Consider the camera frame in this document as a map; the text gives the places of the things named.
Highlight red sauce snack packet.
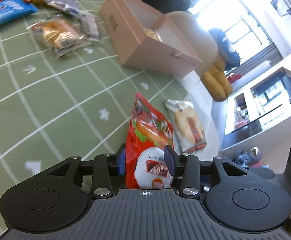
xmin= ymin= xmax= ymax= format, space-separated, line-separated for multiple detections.
xmin=125 ymin=93 xmax=174 ymax=189

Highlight pink cardboard box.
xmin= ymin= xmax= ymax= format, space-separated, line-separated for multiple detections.
xmin=100 ymin=0 xmax=201 ymax=78

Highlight rice cracker snack packet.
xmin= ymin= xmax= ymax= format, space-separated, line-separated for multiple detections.
xmin=164 ymin=99 xmax=207 ymax=153

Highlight small clear grey snack packet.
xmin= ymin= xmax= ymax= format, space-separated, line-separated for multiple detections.
xmin=78 ymin=11 xmax=101 ymax=42

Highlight yellow plush cushion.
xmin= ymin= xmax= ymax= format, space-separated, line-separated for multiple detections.
xmin=201 ymin=55 xmax=233 ymax=102

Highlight clear bread packet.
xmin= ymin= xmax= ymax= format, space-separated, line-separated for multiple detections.
xmin=27 ymin=15 xmax=92 ymax=57

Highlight beige chair right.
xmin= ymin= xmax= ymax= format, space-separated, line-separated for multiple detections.
xmin=166 ymin=11 xmax=218 ymax=78

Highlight green checkered tablecloth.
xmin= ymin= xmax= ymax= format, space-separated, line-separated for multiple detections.
xmin=0 ymin=7 xmax=188 ymax=235

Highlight blue snack bag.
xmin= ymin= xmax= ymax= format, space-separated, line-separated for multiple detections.
xmin=0 ymin=0 xmax=38 ymax=26

